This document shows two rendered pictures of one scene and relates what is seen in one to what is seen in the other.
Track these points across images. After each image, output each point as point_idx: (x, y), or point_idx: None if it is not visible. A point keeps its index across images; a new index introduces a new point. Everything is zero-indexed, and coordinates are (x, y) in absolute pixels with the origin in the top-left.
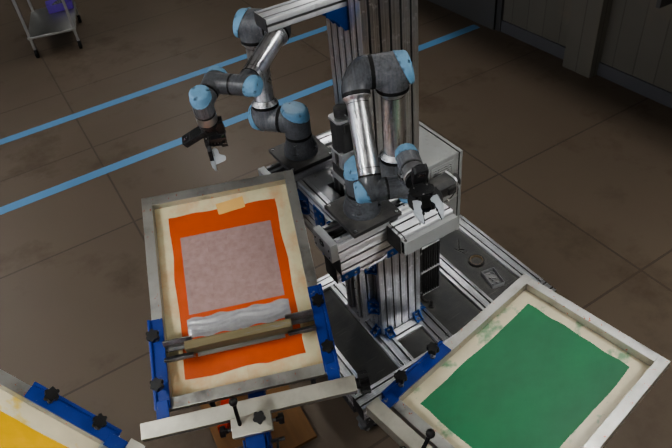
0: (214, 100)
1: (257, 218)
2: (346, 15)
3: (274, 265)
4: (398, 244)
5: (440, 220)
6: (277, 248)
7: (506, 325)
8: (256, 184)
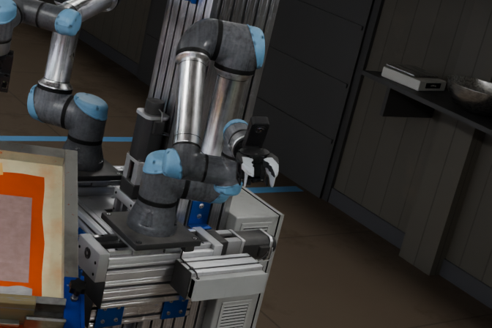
0: (16, 23)
1: (15, 191)
2: None
3: (23, 247)
4: (186, 284)
5: (244, 271)
6: (33, 230)
7: None
8: (26, 152)
